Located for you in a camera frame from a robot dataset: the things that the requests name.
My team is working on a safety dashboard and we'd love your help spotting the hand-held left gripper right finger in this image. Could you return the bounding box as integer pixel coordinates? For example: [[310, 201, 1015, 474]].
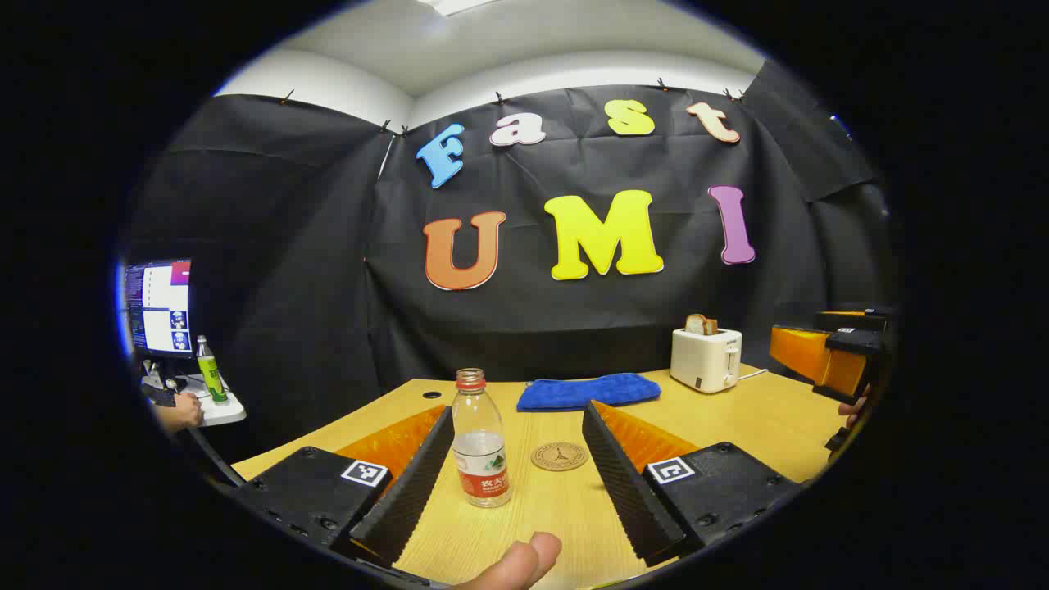
[[582, 400, 802, 568]]

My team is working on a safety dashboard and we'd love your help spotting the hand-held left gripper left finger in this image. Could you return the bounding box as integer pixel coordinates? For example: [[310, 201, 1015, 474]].
[[234, 403, 456, 574]]

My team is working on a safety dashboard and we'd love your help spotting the round wooden coaster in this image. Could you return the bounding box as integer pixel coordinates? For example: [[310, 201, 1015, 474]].
[[531, 442, 589, 472]]

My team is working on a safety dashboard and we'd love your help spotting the clear plastic water bottle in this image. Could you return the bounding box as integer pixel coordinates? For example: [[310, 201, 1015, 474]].
[[452, 369, 513, 509]]

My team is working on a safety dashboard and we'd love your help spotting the green drink bottle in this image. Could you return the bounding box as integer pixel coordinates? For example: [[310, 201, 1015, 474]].
[[195, 334, 229, 404]]

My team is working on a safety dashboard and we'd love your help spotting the blue towel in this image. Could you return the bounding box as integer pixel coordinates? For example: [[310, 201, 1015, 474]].
[[516, 373, 662, 412]]

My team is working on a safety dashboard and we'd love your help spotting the white toaster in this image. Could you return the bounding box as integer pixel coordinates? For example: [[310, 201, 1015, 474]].
[[670, 328, 743, 394]]

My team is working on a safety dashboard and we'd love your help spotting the black backdrop cloth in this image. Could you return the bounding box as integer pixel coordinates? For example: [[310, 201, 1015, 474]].
[[123, 61, 898, 460]]

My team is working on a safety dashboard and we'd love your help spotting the computer monitor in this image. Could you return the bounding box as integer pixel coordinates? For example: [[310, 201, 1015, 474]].
[[123, 259, 194, 360]]

